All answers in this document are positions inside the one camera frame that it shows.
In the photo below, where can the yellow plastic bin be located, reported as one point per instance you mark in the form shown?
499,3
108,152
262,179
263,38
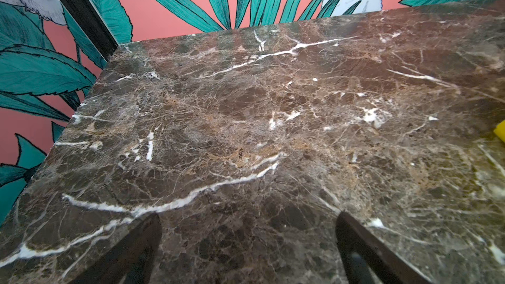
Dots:
499,131

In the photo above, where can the black left frame post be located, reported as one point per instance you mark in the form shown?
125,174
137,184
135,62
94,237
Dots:
88,18

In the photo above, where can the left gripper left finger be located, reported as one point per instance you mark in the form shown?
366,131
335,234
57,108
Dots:
131,260

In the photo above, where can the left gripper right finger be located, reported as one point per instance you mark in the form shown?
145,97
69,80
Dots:
364,256

